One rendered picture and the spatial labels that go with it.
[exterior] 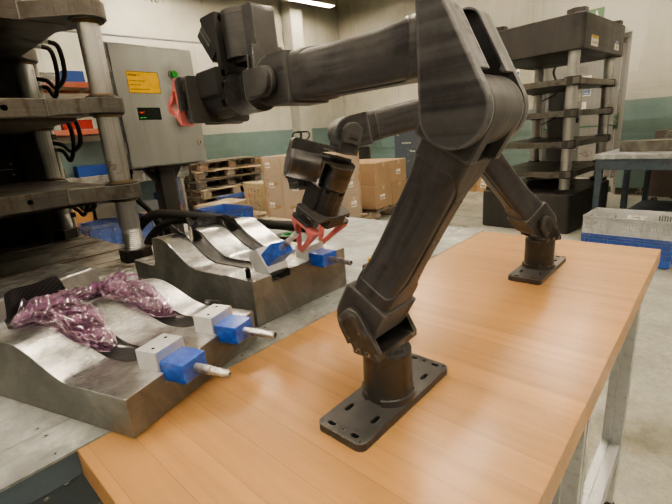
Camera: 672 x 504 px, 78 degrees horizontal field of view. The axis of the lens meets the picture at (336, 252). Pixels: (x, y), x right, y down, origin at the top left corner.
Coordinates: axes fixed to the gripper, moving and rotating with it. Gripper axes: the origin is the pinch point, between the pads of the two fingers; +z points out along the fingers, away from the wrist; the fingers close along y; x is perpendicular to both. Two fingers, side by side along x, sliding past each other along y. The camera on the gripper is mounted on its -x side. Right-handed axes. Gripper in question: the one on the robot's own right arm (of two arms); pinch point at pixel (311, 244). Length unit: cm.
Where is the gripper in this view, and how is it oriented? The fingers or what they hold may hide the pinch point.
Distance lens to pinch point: 88.1
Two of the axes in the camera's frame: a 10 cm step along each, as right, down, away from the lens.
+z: -3.1, 7.7, 5.5
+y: -6.5, 2.5, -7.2
